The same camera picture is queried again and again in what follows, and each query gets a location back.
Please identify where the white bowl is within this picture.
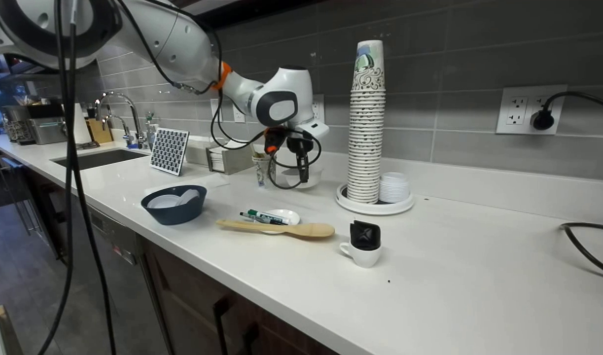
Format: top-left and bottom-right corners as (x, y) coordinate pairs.
(275, 165), (325, 190)

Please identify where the blue bowl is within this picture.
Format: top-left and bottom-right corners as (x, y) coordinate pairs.
(141, 185), (208, 226)

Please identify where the paper cup with stir sticks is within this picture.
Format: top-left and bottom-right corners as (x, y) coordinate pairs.
(251, 146), (273, 189)

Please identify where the stack of paper cups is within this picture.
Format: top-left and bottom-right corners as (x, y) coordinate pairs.
(346, 40), (387, 205)

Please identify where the small white plate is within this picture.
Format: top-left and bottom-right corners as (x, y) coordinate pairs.
(259, 209), (301, 235)

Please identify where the napkin dispenser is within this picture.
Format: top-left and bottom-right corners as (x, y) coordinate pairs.
(206, 140), (255, 176)

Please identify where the green marker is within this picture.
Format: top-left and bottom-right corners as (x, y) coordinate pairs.
(247, 209), (288, 224)

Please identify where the wooden spoon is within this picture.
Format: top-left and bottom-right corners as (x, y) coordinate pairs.
(216, 218), (336, 241)

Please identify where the black marker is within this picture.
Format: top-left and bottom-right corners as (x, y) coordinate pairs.
(240, 212), (283, 226)

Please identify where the white round tray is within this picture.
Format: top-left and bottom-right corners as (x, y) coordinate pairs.
(335, 183), (415, 216)

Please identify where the stack of white lids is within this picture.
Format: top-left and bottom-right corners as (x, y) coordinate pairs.
(379, 172), (411, 204)

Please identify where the black folded object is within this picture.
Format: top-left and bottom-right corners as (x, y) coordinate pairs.
(350, 220), (382, 251)

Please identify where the white cup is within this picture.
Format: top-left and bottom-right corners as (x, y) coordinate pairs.
(339, 240), (383, 269)

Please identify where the checkered calibration board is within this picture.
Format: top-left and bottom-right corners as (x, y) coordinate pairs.
(149, 127), (191, 177)

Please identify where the soap dispenser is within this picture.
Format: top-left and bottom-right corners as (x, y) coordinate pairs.
(144, 112), (159, 151)

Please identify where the tall chrome tap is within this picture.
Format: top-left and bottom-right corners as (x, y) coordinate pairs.
(95, 91), (146, 149)

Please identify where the small chrome tap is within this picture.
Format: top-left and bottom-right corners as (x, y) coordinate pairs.
(103, 114), (136, 148)

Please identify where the sink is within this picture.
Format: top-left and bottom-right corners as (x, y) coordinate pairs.
(50, 148), (149, 171)

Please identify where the dishwasher door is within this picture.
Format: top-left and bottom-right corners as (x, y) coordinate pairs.
(86, 204), (175, 355)

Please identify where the silver toaster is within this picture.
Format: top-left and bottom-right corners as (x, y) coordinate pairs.
(27, 104), (69, 145)

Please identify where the silver appliance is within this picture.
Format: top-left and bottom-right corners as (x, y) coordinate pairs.
(2, 105), (36, 145)

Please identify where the black cabinet handle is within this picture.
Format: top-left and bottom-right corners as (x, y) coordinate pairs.
(212, 295), (231, 355)

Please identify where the large white wall socket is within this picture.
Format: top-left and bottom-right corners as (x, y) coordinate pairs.
(496, 84), (568, 136)

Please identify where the black cable with plug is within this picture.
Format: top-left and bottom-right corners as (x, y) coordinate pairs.
(530, 91), (603, 132)

